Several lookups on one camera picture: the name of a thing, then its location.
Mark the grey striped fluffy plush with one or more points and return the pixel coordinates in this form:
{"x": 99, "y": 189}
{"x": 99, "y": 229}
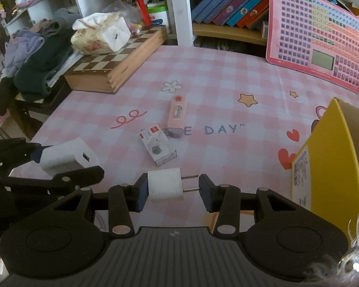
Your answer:
{"x": 356, "y": 245}

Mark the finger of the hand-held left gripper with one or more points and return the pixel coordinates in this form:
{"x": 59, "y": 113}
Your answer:
{"x": 21, "y": 151}
{"x": 77, "y": 178}

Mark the small white printed box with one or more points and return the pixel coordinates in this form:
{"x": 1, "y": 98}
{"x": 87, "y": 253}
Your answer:
{"x": 158, "y": 146}

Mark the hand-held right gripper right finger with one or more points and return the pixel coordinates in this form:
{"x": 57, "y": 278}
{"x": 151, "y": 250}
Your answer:
{"x": 205, "y": 194}

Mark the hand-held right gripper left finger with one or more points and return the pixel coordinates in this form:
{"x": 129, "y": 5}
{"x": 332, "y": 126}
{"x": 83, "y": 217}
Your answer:
{"x": 142, "y": 194}

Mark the dark green garment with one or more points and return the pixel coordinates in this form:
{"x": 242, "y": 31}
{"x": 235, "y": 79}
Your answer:
{"x": 39, "y": 65}

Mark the wooden bookshelf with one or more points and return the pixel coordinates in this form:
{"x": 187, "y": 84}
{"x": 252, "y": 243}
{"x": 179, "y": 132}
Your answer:
{"x": 227, "y": 33}

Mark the pink learning tablet board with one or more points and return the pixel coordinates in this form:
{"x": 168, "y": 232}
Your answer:
{"x": 314, "y": 30}

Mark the floral tissue pack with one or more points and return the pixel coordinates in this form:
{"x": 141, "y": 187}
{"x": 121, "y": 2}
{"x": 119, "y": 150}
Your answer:
{"x": 101, "y": 33}

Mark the grey garment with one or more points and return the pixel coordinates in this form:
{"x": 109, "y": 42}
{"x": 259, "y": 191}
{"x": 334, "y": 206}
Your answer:
{"x": 62, "y": 18}

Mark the small white plug adapter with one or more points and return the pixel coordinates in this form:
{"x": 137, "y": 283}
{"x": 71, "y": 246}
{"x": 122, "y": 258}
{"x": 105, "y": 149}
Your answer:
{"x": 164, "y": 184}

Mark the yellow cardboard box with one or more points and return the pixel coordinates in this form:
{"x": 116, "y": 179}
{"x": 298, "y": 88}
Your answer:
{"x": 326, "y": 170}

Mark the red bottle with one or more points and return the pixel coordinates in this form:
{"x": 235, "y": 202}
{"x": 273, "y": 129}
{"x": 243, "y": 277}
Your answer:
{"x": 140, "y": 6}

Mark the large white charger block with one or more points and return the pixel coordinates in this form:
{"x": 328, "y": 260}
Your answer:
{"x": 65, "y": 155}

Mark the dark wooden bench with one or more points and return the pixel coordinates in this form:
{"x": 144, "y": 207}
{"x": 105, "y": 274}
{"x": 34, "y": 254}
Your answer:
{"x": 39, "y": 107}

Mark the wooden chess board box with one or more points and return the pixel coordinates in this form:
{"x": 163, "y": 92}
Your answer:
{"x": 113, "y": 65}

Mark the pink checked tablecloth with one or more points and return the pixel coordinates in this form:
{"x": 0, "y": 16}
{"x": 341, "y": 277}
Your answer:
{"x": 227, "y": 74}

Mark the white canister with green lid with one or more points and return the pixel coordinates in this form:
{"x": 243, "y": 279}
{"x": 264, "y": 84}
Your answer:
{"x": 158, "y": 16}

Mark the purple garment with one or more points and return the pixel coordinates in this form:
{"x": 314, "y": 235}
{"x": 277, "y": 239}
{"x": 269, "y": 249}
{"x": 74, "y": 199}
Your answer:
{"x": 21, "y": 47}

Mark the row of colourful books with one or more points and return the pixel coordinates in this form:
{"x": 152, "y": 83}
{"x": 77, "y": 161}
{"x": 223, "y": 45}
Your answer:
{"x": 227, "y": 3}

